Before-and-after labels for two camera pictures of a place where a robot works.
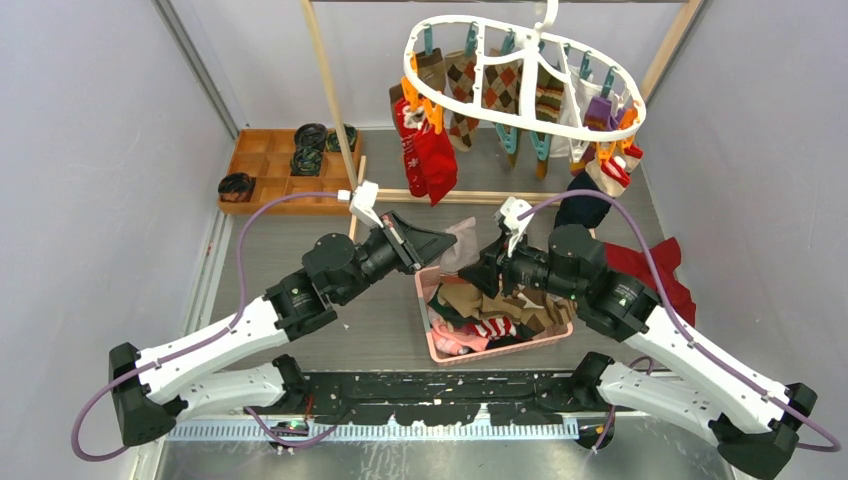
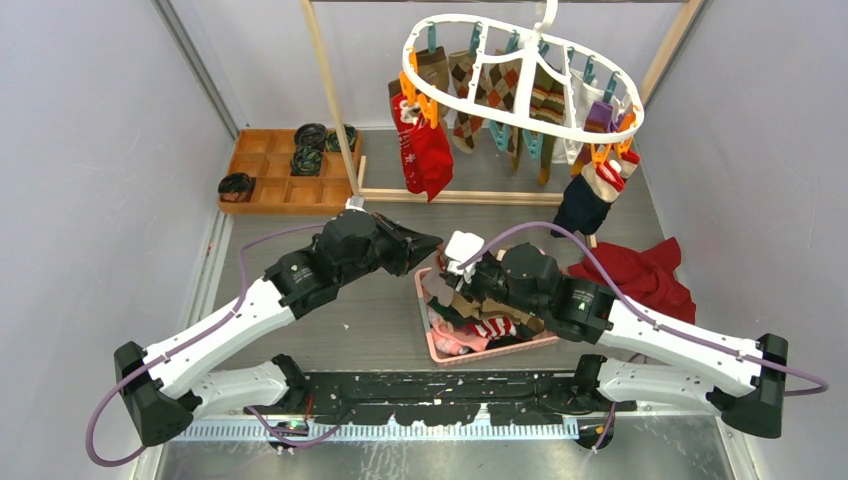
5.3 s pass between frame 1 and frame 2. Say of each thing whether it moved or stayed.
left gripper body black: stayed
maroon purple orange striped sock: stayed
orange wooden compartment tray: stayed
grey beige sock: moved
